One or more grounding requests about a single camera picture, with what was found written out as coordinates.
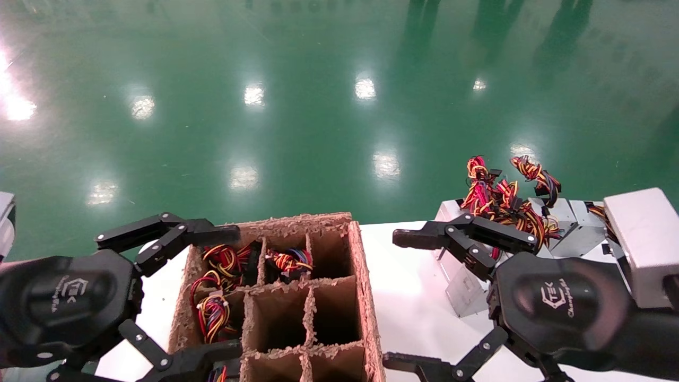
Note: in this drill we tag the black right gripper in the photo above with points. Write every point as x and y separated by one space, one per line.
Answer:
557 305

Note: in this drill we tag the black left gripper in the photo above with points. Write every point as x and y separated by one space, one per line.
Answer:
63 302

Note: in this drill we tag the brown divided cardboard box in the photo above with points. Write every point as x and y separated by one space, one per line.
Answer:
366 297

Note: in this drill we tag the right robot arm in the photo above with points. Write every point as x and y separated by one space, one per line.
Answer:
658 339

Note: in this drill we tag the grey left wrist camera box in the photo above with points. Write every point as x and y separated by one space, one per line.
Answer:
5 223

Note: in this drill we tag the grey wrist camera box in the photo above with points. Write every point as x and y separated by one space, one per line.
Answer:
644 239
5 223

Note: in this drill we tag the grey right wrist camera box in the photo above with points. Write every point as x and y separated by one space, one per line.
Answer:
644 239

